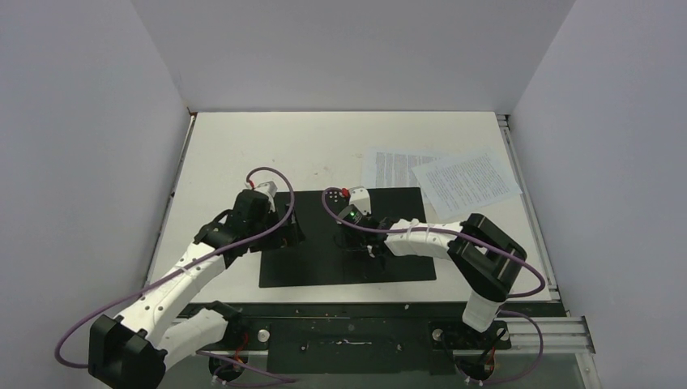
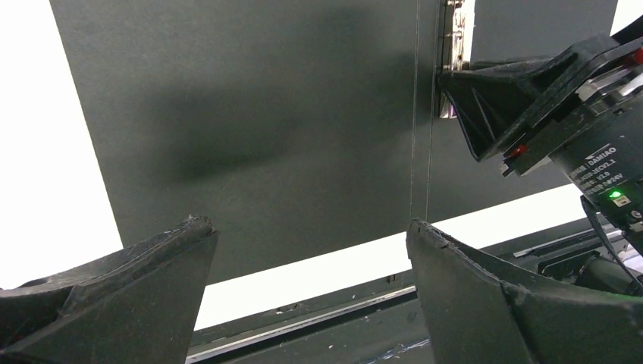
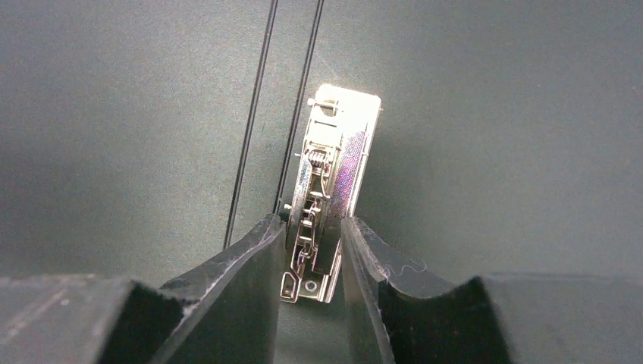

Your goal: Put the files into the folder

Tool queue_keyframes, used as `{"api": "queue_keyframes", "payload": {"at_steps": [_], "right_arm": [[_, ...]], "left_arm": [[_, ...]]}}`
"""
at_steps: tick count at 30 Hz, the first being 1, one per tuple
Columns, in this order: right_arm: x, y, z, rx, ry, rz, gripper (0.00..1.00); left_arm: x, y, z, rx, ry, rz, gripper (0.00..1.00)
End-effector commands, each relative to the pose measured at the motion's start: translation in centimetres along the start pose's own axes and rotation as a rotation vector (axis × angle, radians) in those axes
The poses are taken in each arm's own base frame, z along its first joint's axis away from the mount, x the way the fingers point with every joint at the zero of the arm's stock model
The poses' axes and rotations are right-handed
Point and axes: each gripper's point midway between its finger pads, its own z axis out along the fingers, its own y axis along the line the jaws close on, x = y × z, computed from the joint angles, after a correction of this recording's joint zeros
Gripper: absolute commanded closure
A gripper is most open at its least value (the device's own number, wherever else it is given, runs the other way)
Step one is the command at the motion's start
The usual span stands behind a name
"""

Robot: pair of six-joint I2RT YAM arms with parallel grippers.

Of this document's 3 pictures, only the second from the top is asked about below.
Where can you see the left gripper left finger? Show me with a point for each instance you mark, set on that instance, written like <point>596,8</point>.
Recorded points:
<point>136,305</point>

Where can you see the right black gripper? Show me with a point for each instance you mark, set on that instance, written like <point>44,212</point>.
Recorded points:
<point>590,125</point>

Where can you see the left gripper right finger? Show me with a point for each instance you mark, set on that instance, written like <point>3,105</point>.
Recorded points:
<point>481,309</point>

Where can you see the grey and black folder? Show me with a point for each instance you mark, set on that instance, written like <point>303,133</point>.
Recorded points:
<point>299,127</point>

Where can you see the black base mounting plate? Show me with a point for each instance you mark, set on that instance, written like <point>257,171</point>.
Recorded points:
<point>380,321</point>

